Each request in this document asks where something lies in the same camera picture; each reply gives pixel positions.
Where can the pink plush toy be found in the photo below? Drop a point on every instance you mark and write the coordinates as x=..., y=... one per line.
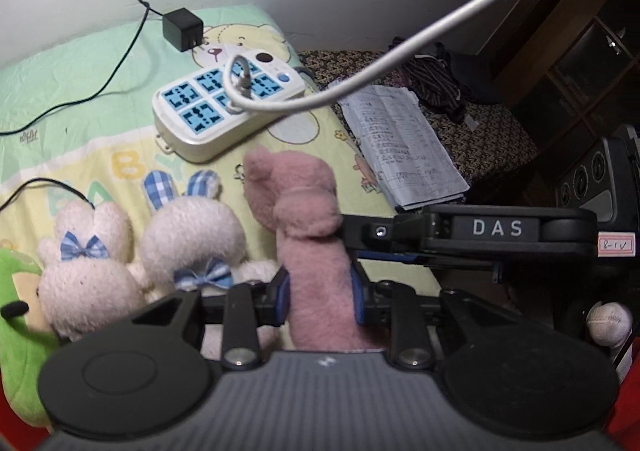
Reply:
x=310, y=211

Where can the dark wooden cabinet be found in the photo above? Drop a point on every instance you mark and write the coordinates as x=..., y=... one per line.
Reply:
x=575, y=56

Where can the dark patterned blanket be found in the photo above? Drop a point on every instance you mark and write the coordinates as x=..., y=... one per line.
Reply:
x=490, y=131

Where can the black charger adapter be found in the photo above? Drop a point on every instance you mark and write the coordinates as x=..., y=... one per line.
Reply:
x=182, y=28

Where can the green bean plush toy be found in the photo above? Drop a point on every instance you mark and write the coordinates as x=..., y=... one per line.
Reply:
x=20, y=366

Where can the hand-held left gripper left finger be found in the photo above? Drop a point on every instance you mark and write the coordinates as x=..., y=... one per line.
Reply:
x=281, y=296

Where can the dark striped garment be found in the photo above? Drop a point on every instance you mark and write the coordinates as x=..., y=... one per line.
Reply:
x=435, y=86

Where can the red cardboard box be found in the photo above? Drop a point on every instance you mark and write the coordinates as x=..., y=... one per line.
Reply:
x=627, y=406

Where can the white power strip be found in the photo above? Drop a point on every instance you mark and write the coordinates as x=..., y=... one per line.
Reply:
x=200, y=131

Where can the white rabbit plush plain ears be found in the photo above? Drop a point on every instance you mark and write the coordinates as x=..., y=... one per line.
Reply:
x=85, y=291

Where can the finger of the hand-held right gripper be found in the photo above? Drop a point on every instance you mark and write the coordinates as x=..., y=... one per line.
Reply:
x=380, y=231
x=390, y=257

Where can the white rabbit plush checked ears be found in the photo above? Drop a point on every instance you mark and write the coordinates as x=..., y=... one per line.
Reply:
x=190, y=231

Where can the black appliance with round dials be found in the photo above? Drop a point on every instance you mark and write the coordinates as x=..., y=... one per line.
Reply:
x=580, y=181

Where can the open paper notebook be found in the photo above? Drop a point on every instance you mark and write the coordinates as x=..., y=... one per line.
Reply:
x=400, y=146

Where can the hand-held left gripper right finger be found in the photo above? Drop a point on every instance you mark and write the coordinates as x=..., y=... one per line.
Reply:
x=357, y=296

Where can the white knitted ball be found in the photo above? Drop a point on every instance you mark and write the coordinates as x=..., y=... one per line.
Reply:
x=609, y=323

